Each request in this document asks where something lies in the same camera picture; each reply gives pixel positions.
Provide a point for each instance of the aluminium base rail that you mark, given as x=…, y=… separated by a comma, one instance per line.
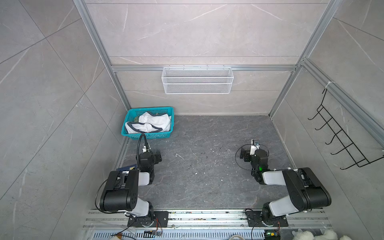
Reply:
x=206, y=224

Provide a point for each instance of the teal plastic basket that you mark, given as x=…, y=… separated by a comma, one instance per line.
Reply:
x=133, y=114

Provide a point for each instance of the white tank top navy trim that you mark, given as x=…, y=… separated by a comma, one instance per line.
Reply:
x=149, y=123

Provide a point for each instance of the blue book yellow label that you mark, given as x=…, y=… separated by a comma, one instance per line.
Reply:
x=127, y=168

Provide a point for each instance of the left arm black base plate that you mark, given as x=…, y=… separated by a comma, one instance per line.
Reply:
x=156, y=219

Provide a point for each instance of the white plush toy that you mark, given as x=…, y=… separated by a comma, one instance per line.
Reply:
x=327, y=235

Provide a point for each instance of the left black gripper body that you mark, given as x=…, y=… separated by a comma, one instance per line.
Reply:
x=155, y=159

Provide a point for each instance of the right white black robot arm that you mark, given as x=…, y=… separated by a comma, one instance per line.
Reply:
x=305, y=191

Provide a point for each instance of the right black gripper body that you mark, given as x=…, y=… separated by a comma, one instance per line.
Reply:
x=248, y=158

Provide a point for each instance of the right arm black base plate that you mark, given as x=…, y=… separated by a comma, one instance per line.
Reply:
x=261, y=219

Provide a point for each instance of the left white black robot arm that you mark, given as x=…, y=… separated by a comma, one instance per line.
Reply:
x=119, y=193

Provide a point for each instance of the black wire hook rack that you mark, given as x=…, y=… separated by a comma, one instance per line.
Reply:
x=358, y=158

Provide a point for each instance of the white wire mesh shelf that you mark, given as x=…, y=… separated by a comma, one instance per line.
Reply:
x=197, y=80

